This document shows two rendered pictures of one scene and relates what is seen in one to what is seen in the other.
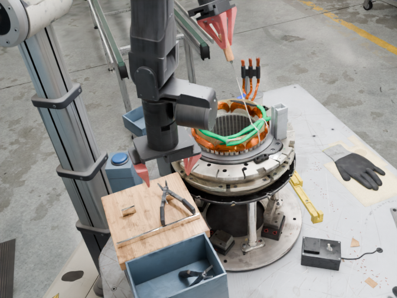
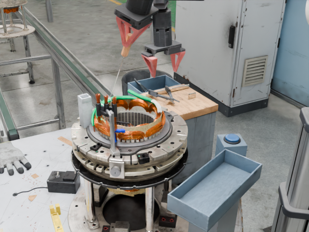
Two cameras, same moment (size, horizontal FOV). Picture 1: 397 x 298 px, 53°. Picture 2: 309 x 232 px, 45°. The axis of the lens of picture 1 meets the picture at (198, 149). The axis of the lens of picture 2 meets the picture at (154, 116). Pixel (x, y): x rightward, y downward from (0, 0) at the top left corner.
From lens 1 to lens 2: 170 cm
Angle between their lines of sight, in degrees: 112
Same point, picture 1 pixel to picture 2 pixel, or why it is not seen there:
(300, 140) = not seen: outside the picture
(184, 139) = (151, 45)
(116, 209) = (202, 100)
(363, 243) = (24, 198)
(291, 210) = (77, 213)
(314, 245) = (68, 174)
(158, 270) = not seen: hidden behind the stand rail
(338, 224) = (37, 211)
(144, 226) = (179, 94)
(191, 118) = not seen: hidden behind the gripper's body
